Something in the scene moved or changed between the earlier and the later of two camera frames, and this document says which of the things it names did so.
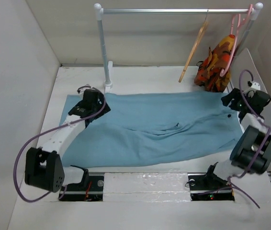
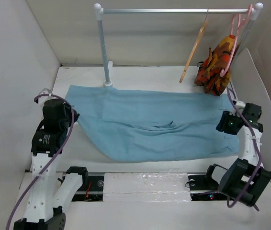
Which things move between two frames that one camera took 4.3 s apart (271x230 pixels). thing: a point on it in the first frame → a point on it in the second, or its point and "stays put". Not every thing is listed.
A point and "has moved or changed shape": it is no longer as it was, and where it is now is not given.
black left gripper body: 98,107 → 67,120
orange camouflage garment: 209,73 stays put
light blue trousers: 144,127 has moved or changed shape
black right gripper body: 237,103 → 227,122
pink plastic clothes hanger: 239,24 stays put
